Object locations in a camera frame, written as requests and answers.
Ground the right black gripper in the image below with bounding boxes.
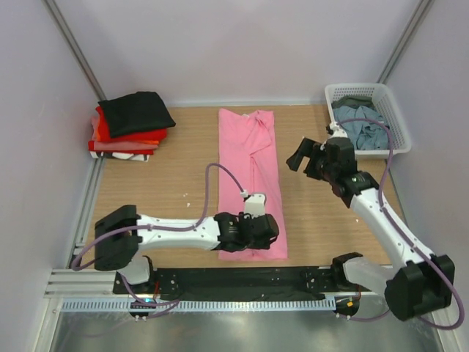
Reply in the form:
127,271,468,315
286,138,336,183

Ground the pink t-shirt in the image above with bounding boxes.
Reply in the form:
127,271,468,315
218,109,288,262

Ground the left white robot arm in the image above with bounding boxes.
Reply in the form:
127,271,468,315
95,205,279,293

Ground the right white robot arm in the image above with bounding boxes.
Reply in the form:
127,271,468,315
287,137,455,321

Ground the grey-blue crumpled t-shirt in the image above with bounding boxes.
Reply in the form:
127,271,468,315
333,106,390,150

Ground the olive crumpled t-shirt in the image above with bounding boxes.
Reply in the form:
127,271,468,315
331,95,376,110

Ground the white plastic basket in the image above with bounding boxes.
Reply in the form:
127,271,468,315
325,83,411,158

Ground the white patterned folded t-shirt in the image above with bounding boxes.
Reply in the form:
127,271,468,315
89,151,149,162

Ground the black folded t-shirt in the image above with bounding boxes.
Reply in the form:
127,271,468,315
98,91,176,139

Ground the orange folded t-shirt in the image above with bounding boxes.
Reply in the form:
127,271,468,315
88,117,159,153

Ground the red folded t-shirt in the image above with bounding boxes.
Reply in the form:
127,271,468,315
95,107,168,143

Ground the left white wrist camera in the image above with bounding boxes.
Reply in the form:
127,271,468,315
240,190,267,218

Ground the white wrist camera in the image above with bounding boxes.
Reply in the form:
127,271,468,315
240,190,267,218
326,122,348,139

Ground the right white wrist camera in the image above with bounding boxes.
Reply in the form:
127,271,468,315
326,122,348,139

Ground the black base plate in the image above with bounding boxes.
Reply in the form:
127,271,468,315
132,266,367,302

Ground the right aluminium corner post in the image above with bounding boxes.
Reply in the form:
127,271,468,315
377,0,435,84

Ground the aluminium corner post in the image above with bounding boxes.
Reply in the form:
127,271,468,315
41,0,106,100
377,0,435,84

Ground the white slotted cable duct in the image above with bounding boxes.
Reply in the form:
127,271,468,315
61,297,336,313

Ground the left aluminium corner post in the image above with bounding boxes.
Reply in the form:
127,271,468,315
41,0,106,100

